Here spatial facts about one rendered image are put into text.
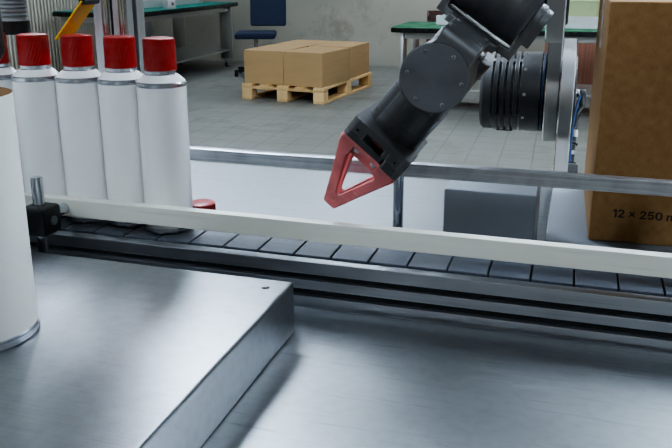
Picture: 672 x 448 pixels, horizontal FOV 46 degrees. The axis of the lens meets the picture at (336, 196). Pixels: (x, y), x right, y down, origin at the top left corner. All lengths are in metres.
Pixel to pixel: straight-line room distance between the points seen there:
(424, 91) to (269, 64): 6.50
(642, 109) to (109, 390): 0.63
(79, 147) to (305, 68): 6.12
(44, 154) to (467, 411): 0.54
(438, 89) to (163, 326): 0.29
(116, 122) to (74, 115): 0.05
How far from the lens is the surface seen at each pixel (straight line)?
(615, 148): 0.93
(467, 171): 0.80
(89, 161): 0.90
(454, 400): 0.64
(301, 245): 0.81
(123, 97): 0.86
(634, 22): 0.91
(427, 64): 0.64
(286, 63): 7.06
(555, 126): 1.78
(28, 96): 0.92
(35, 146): 0.93
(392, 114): 0.73
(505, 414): 0.63
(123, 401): 0.55
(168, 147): 0.84
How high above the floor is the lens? 1.15
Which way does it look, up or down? 16 degrees down
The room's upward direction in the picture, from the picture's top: straight up
